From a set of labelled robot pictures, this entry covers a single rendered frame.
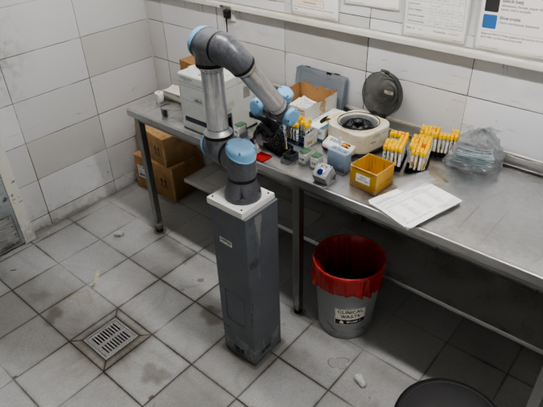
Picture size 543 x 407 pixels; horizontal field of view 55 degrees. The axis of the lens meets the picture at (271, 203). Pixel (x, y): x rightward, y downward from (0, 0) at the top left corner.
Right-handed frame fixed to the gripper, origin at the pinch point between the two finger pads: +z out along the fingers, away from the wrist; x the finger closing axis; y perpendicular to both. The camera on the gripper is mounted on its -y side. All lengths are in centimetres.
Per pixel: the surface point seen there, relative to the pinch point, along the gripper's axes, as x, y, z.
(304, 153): 2.5, 22.8, -14.7
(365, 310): 2, 93, 30
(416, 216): -4, 76, -40
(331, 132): 24.4, 21.7, -15.8
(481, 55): 56, 47, -75
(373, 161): 13, 47, -30
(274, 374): -43, 85, 58
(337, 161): 6.3, 36.3, -21.7
